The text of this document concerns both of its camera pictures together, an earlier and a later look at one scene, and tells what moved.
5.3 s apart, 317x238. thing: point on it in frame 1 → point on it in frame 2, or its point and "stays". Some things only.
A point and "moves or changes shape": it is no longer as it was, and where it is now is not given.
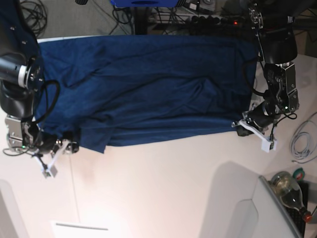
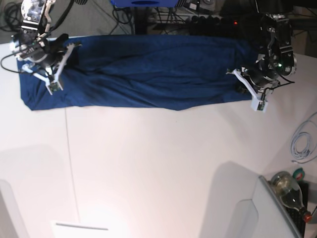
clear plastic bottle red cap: (288, 186) stays
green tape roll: (298, 174) stays
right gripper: (264, 115) → (260, 79)
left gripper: (46, 142) → (54, 56)
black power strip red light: (215, 21) stays
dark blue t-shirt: (107, 90) moves or changes shape
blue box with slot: (144, 3) stays
